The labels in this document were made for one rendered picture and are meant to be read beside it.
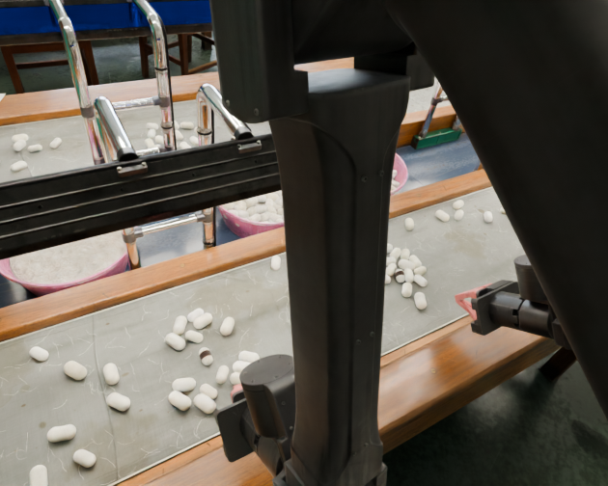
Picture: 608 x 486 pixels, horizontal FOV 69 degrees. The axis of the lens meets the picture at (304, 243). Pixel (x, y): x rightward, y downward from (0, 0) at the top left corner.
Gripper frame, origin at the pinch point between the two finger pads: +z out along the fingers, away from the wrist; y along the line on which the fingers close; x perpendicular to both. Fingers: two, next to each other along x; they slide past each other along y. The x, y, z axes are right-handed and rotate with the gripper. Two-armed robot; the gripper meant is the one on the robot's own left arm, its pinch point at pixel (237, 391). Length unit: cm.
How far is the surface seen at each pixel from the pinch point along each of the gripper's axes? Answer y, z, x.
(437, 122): -98, 56, -32
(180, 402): 6.5, 11.2, 3.4
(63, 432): 22.7, 13.4, 1.6
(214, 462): 5.1, 2.7, 9.9
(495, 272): -66, 12, 5
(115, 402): 15.2, 14.5, 0.8
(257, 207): -25, 42, -20
